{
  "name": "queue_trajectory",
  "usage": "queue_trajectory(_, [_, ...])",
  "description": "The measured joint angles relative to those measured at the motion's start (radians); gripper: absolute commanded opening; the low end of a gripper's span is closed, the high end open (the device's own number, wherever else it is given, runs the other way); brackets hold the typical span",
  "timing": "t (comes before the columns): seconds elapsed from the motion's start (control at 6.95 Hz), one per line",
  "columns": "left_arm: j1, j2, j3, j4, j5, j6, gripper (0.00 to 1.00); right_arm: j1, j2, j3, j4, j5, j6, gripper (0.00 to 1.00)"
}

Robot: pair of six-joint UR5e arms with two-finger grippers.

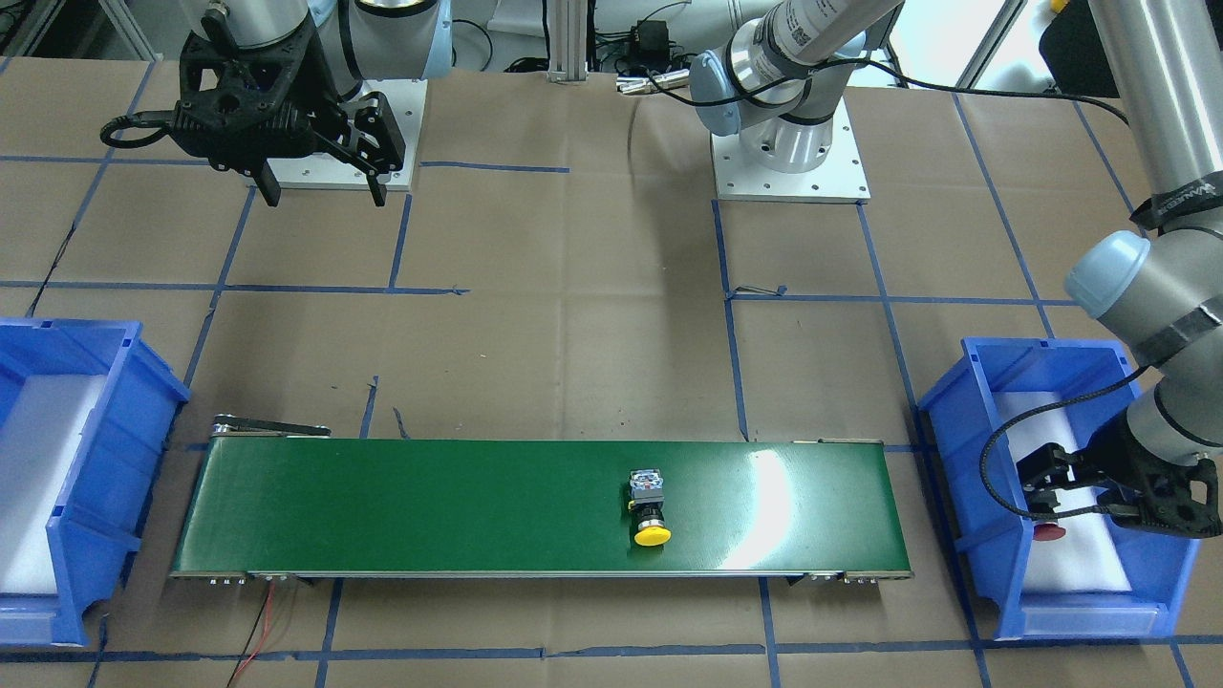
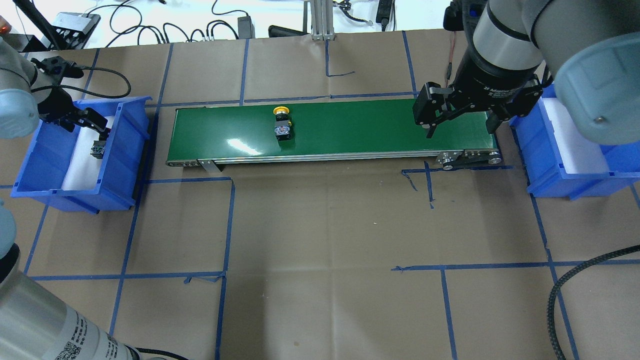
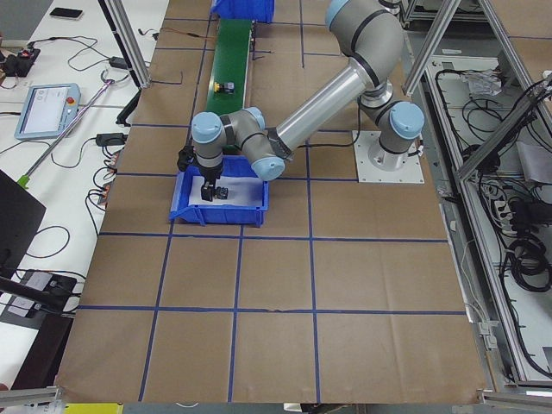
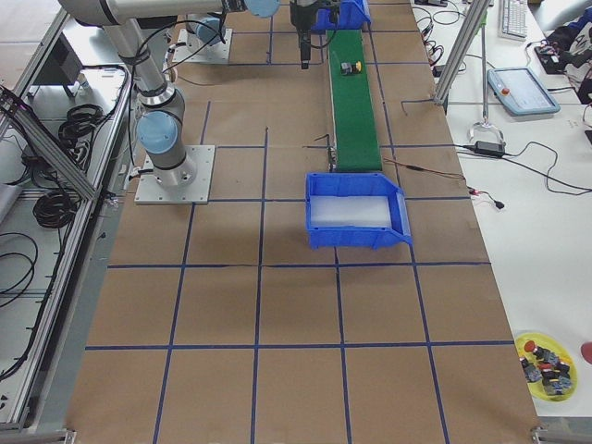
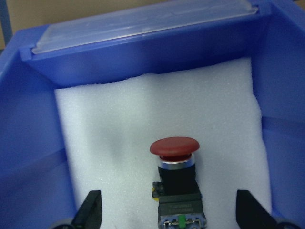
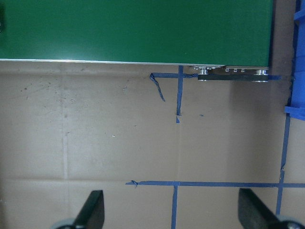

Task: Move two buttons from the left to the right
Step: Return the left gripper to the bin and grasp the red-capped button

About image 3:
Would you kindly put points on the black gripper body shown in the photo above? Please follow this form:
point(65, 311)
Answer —
point(210, 173)

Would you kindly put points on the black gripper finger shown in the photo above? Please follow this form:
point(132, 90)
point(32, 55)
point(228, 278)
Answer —
point(215, 190)
point(206, 192)

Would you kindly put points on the red push button switch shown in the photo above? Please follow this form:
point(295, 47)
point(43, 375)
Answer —
point(222, 193)

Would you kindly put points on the yellow push button switch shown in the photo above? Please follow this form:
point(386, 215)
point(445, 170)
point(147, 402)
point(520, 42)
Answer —
point(224, 88)

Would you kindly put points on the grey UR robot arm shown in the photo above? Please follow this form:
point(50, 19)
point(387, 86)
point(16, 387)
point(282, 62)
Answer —
point(372, 39)

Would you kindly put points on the blue plastic bin near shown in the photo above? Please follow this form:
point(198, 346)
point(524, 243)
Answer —
point(233, 166)

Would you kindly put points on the blue plastic bin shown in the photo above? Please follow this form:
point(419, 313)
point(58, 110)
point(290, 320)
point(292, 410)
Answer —
point(253, 10)
point(233, 166)

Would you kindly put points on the green conveyor belt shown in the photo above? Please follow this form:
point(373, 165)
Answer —
point(230, 65)

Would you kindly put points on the black power adapter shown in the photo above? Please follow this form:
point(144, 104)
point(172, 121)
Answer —
point(110, 139)

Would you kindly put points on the black power brick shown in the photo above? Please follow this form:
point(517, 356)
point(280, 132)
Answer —
point(118, 63)

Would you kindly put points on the blue plastic bin far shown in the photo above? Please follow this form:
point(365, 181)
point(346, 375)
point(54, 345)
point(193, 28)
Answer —
point(253, 10)

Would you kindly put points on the robot teach pendant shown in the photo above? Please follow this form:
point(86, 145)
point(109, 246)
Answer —
point(47, 111)

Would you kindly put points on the metal reacher pole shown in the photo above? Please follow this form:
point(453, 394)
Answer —
point(107, 82)

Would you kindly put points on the black monitor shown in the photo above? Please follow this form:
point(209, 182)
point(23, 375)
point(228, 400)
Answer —
point(21, 217)

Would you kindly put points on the black smartphone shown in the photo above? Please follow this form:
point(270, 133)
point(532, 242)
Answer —
point(66, 13)

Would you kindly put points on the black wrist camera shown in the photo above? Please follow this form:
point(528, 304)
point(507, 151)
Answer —
point(186, 158)

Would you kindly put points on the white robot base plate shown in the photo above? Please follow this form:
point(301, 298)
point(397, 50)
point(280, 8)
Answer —
point(375, 165)

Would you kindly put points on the aluminium frame post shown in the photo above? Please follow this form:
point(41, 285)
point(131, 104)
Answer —
point(120, 27)

